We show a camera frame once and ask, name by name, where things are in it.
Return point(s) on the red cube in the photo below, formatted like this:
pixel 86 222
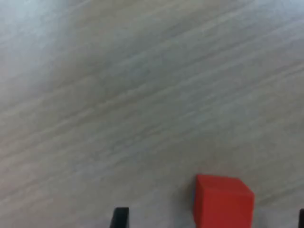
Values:
pixel 223 204

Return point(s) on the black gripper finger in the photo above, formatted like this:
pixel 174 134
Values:
pixel 120 218
pixel 302 219

